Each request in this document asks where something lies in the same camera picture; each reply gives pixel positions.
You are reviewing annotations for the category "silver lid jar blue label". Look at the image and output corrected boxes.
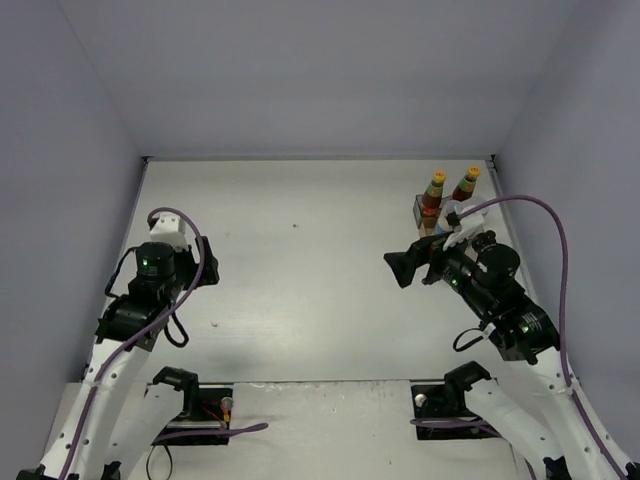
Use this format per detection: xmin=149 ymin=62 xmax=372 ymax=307
xmin=433 ymin=199 xmax=459 ymax=235

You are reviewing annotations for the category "red sauce bottle yellow cap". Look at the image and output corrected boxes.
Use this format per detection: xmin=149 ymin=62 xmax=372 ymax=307
xmin=421 ymin=170 xmax=447 ymax=218

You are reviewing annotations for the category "black cap powder jar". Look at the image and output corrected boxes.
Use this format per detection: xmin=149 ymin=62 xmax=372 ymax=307
xmin=471 ymin=230 xmax=497 ymax=256

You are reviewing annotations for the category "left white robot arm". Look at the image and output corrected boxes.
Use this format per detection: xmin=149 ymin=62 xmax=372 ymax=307
xmin=17 ymin=235 xmax=220 ymax=479

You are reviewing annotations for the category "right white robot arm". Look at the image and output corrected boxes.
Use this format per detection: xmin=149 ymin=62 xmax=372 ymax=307
xmin=383 ymin=231 xmax=639 ymax=479

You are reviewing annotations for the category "clear tiered organizer tray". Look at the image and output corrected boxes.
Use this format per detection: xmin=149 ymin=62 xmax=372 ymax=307
xmin=412 ymin=194 xmax=450 ymax=237

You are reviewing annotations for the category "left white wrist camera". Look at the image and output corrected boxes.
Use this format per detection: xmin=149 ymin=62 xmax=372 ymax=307
xmin=149 ymin=212 xmax=189 ymax=252

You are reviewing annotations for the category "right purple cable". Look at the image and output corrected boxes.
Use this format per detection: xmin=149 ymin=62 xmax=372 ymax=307
xmin=410 ymin=194 xmax=629 ymax=480

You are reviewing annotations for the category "purple cable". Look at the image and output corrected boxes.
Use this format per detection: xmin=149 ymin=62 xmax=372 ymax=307
xmin=410 ymin=194 xmax=629 ymax=480
xmin=59 ymin=207 xmax=270 ymax=480

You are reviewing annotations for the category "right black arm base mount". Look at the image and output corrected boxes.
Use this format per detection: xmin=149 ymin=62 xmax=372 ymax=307
xmin=410 ymin=361 xmax=500 ymax=441

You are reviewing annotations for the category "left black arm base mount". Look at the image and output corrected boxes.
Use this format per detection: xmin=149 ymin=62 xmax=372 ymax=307
xmin=145 ymin=366 xmax=233 ymax=446

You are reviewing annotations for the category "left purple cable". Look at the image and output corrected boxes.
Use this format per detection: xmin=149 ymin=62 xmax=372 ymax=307
xmin=59 ymin=207 xmax=270 ymax=480

